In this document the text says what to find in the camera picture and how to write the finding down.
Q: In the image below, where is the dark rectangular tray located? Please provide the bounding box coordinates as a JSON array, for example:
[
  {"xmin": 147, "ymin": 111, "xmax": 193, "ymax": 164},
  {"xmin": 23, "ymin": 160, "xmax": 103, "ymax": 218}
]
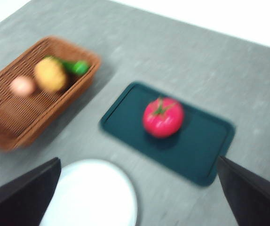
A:
[{"xmin": 99, "ymin": 81, "xmax": 237, "ymax": 188}]

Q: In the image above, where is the brown wicker basket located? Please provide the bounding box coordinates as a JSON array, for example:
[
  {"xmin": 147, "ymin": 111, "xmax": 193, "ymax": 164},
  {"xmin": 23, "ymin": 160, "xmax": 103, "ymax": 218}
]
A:
[{"xmin": 0, "ymin": 35, "xmax": 102, "ymax": 153}]

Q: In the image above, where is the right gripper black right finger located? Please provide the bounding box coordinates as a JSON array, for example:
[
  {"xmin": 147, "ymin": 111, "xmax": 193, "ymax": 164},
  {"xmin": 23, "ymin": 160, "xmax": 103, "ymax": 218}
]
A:
[{"xmin": 216, "ymin": 155, "xmax": 270, "ymax": 226}]

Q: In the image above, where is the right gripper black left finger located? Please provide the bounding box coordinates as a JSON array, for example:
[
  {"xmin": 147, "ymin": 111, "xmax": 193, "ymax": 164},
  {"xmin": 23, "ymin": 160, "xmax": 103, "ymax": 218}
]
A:
[{"xmin": 0, "ymin": 156, "xmax": 62, "ymax": 226}]

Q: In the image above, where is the pale pink toy egg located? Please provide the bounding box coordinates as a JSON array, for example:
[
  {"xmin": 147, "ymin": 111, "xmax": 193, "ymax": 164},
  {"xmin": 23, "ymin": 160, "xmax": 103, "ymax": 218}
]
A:
[{"xmin": 9, "ymin": 76, "xmax": 37, "ymax": 97}]

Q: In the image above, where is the red toy tomato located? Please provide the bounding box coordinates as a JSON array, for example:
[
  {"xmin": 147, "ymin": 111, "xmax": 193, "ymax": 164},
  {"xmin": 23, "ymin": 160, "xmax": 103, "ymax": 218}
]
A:
[{"xmin": 142, "ymin": 97, "xmax": 186, "ymax": 138}]

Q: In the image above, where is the grey round plate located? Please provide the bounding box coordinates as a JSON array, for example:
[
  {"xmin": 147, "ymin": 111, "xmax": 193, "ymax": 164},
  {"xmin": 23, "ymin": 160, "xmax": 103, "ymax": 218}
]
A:
[{"xmin": 39, "ymin": 159, "xmax": 139, "ymax": 226}]

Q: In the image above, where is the green toy pepper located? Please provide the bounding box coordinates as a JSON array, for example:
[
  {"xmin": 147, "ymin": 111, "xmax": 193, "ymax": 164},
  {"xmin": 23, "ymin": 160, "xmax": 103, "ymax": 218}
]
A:
[{"xmin": 44, "ymin": 55, "xmax": 91, "ymax": 77}]

